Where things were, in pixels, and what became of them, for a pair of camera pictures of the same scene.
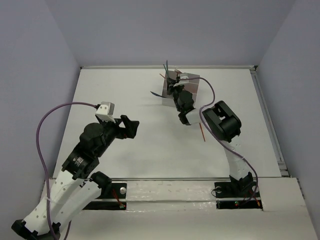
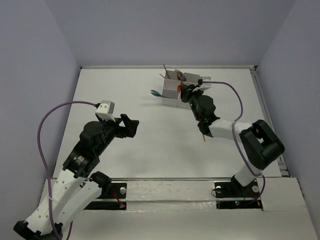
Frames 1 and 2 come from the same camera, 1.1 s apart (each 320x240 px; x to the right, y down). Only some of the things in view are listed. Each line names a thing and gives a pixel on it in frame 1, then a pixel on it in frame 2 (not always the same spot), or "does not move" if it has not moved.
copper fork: x=178 y=71 does not move
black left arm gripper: x=121 y=129 does not move
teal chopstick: x=167 y=67 -> x=156 y=93
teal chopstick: x=165 y=69 does not move
